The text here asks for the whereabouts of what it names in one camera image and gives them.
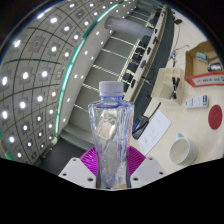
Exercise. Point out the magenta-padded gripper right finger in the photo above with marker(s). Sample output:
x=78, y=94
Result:
x=136, y=161

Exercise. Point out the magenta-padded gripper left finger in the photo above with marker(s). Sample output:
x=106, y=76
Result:
x=87, y=161

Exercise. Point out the clear plastic water bottle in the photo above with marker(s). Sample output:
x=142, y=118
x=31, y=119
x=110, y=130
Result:
x=110, y=133

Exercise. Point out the white paper sheet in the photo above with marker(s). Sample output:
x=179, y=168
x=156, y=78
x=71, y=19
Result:
x=155, y=133

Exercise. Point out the black desk telephone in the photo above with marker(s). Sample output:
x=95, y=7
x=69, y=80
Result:
x=140, y=126

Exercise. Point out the white ceramic mug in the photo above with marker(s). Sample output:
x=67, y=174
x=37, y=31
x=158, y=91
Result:
x=181, y=151

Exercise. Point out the small open beige box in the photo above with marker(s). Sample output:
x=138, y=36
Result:
x=163, y=85

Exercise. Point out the black tool in beige box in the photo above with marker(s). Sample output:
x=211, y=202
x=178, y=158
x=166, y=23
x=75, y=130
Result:
x=175, y=87

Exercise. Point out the small white rectangular packet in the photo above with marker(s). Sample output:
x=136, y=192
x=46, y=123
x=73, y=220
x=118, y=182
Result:
x=196, y=101

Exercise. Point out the flat round red coaster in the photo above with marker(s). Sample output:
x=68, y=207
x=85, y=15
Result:
x=215, y=117

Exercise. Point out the ceiling lights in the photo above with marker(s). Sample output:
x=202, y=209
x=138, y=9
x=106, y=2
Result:
x=36, y=83

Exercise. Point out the black office chairs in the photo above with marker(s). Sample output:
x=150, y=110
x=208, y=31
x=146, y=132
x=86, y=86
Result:
x=141, y=56

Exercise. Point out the open cardboard box red side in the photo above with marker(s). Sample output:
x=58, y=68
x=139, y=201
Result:
x=203, y=80

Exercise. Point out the black tool in cardboard box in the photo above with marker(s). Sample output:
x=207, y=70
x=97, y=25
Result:
x=214, y=67

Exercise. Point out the small teal item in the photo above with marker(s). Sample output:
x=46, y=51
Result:
x=202, y=56

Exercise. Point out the black table microphone base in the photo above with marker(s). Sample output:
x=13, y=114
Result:
x=178, y=21

